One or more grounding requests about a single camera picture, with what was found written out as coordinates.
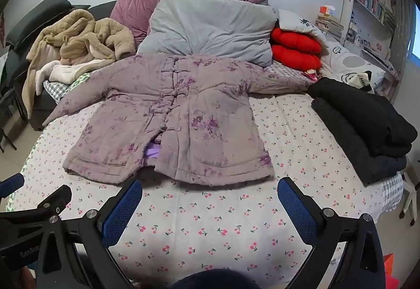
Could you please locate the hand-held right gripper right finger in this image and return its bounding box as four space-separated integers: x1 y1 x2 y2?
277 177 386 289

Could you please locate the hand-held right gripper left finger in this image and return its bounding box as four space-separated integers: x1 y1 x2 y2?
35 178 144 289

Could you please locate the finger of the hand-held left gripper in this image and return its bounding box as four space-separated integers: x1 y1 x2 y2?
0 172 25 199
0 185 72 227

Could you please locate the purple floral padded jacket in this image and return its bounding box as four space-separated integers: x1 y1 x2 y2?
43 53 316 187

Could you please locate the cherry print bed sheet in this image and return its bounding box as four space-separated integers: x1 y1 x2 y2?
7 92 394 289

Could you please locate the black chair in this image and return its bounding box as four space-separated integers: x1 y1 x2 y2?
0 79 27 152

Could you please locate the orange bag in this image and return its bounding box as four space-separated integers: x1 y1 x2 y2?
382 253 394 289

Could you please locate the black folded coat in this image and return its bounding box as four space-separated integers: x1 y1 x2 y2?
307 77 418 187

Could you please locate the person's dark clothing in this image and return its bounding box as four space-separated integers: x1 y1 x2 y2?
171 269 250 289

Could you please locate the white stool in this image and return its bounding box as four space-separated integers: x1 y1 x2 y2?
398 171 420 227

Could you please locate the white fleece garment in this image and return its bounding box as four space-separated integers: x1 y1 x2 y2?
35 59 115 96

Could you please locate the cream tote bag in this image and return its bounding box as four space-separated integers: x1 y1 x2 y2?
341 70 375 94

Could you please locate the white cartoon print pillow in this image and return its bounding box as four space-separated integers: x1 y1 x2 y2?
320 38 386 89

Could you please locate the beige fleece robe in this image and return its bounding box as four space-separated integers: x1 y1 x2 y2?
26 8 137 119

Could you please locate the black armchair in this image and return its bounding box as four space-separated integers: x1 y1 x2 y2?
5 0 119 132

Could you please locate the white bookshelf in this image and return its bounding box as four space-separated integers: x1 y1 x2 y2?
344 0 400 86

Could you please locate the stack of books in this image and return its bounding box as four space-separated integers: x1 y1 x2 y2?
316 15 344 38

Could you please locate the white pillow with black print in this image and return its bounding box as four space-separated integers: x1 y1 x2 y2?
278 8 329 47

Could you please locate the grey quilt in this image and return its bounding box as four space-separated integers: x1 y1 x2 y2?
137 0 279 67

